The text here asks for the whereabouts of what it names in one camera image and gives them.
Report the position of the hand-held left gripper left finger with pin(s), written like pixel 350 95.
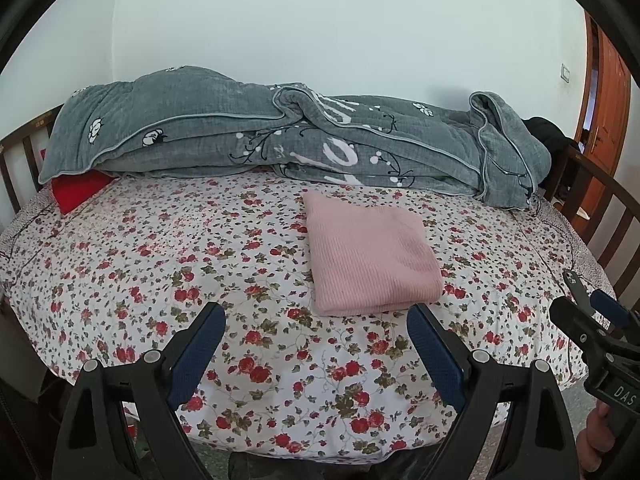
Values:
pixel 197 355

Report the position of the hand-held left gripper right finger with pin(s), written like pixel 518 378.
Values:
pixel 435 355

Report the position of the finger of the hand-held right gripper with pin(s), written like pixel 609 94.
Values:
pixel 607 307
pixel 570 317

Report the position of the pink sweater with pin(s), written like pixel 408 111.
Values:
pixel 365 255

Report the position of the person's right hand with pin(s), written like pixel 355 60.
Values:
pixel 595 440

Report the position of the black phone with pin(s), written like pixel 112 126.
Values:
pixel 571 280

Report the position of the floral bed sheet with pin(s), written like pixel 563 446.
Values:
pixel 150 270

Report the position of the pale cardboard piece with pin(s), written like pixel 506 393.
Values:
pixel 575 208

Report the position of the black cloth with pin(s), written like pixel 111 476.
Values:
pixel 545 135

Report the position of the wooden door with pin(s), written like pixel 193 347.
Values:
pixel 612 110

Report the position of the red pillow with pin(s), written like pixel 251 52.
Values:
pixel 80 190

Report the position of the grey printed quilt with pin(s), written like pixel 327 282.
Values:
pixel 200 125

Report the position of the wooden door frame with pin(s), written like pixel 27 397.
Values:
pixel 590 75

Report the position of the white light switch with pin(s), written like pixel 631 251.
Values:
pixel 565 72

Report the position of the wooden bed frame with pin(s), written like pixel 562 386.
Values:
pixel 25 132

